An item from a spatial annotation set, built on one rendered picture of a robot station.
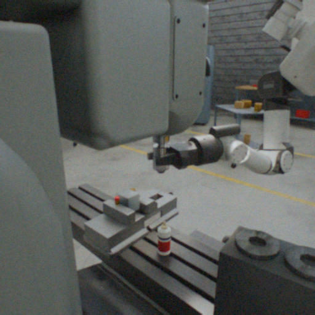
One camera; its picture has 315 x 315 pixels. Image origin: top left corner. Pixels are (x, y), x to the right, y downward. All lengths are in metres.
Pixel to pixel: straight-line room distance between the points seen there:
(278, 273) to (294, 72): 0.61
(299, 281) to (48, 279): 0.42
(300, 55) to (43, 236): 0.83
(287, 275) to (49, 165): 0.46
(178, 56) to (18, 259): 0.47
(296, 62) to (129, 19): 0.60
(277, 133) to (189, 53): 0.55
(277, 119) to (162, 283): 0.68
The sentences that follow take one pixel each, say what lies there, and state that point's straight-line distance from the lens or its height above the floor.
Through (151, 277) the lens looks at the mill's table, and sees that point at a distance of 0.81.
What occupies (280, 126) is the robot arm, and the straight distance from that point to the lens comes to 1.07.
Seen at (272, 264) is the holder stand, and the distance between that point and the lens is 0.60.
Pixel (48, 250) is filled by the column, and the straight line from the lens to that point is 0.38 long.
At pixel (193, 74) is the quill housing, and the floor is 1.46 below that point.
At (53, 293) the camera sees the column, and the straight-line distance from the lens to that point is 0.42.
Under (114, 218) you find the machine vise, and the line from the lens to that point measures 0.92.
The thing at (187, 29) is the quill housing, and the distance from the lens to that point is 0.63.
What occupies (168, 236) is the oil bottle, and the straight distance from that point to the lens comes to 0.84.
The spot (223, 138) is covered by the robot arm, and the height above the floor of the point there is 1.27.
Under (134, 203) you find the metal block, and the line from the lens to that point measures 0.91.
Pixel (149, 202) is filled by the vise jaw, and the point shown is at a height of 1.04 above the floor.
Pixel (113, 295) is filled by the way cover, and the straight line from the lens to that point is 0.85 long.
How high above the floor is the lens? 1.48
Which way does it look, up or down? 19 degrees down
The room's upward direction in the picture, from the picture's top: straight up
